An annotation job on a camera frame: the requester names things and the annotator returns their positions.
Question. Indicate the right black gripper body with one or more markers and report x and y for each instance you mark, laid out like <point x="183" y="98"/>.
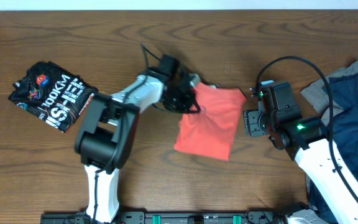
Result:
<point x="258" y="122"/>

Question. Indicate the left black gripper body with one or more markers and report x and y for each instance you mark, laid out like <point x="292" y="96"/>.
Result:
<point x="185" y="94"/>

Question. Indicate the orange red soccer t-shirt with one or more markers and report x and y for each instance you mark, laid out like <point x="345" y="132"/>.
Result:
<point x="211" y="132"/>

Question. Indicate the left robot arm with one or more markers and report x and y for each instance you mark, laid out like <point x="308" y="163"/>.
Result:
<point x="105" y="140"/>

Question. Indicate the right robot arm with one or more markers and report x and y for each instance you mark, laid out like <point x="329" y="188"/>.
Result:
<point x="306" y="142"/>

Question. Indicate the navy blue shirt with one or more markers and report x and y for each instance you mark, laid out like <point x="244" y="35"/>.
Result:
<point x="345" y="99"/>

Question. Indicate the black printed folded shirt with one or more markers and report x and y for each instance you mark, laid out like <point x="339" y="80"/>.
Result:
<point x="52" y="94"/>

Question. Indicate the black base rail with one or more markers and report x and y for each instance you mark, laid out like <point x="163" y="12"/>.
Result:
<point x="248" y="217"/>

